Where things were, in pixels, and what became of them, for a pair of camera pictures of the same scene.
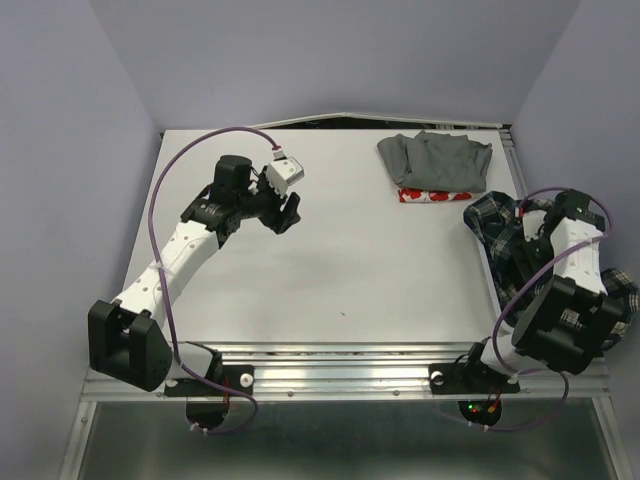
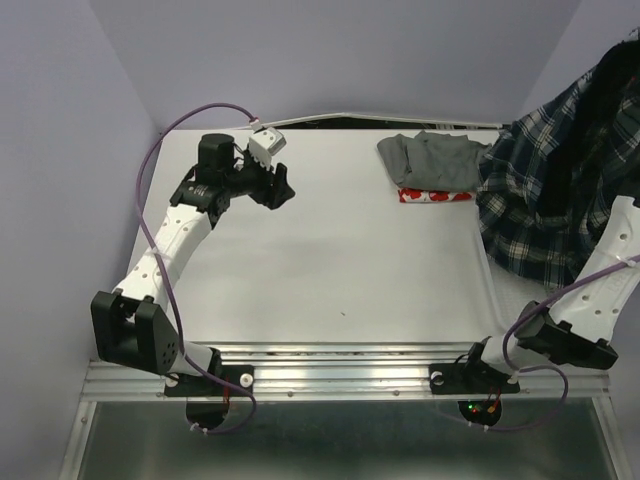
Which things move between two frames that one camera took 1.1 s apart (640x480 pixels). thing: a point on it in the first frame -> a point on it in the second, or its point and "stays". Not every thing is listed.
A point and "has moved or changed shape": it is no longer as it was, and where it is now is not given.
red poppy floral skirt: [407, 195] stays
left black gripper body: [266, 205] -> [253, 180]
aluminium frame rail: [362, 372] stays
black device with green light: [468, 378] stays
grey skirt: [440, 162] stays
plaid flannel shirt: [492, 217] has moved or changed shape
